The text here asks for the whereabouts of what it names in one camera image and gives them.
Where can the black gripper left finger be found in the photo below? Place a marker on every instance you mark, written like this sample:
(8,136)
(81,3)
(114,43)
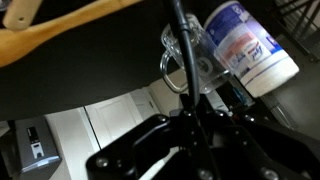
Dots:
(133,150)

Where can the white panel door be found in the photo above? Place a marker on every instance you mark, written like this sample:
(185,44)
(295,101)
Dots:
(113,120)

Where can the clear plastic utensil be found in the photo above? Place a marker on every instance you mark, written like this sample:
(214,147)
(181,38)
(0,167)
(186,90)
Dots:
(3,3)

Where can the wooden fork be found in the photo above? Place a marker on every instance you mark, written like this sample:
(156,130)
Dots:
(40,36)

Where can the grey box device with label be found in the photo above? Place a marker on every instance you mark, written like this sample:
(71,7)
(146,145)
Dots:
(36,146)

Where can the black chair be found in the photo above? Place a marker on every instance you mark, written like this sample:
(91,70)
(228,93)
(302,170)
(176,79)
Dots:
(300,20)

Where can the round black table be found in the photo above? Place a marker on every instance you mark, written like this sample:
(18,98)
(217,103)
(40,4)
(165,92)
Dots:
(83,73)

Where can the white disinfecting wipes canister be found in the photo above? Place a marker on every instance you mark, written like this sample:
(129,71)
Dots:
(253,56)

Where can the clear glass mug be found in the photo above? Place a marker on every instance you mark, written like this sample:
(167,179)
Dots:
(208,56)

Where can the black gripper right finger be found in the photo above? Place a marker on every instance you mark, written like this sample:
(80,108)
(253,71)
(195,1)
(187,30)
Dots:
(260,150)

